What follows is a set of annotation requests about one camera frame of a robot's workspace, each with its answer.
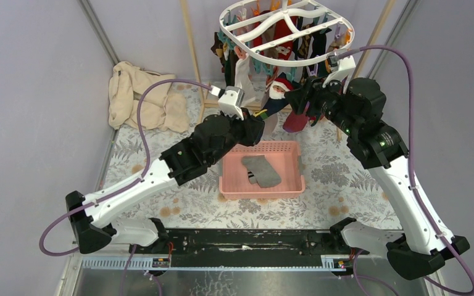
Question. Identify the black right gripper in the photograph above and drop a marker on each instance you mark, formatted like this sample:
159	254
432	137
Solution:
298	98

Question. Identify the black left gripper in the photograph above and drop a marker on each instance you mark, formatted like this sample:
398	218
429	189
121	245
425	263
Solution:
250	129

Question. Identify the navy santa sock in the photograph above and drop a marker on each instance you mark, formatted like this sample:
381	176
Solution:
276	100

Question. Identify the grey sock with stripes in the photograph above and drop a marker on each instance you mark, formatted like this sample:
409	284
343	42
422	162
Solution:
260	171

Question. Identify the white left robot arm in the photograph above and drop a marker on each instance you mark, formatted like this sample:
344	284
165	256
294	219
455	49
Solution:
95	218

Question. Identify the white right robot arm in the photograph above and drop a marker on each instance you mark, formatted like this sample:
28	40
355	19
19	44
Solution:
425	243

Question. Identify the white round clip hanger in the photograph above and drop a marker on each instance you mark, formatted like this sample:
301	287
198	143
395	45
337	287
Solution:
235	24

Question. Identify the beige long sock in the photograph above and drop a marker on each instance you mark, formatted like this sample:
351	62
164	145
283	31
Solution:
270	124

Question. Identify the magenta sock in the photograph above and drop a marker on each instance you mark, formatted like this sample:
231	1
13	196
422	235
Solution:
295	123

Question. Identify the pink plastic basket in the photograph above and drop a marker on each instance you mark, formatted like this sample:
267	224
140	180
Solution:
285	158

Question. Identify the white sock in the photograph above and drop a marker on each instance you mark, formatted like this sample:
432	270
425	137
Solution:
243	81

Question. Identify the red sock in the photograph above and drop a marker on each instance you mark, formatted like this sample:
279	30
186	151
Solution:
273	43

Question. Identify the cream crumpled cloth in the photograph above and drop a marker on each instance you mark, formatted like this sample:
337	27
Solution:
162	108

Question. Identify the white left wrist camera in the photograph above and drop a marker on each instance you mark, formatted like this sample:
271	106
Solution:
230	100

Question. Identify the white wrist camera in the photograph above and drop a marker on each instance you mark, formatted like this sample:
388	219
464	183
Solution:
230	100
340	69

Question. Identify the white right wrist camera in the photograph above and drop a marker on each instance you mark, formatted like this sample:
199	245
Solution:
340	69

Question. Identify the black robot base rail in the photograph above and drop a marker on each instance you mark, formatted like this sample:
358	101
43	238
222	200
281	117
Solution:
249	249

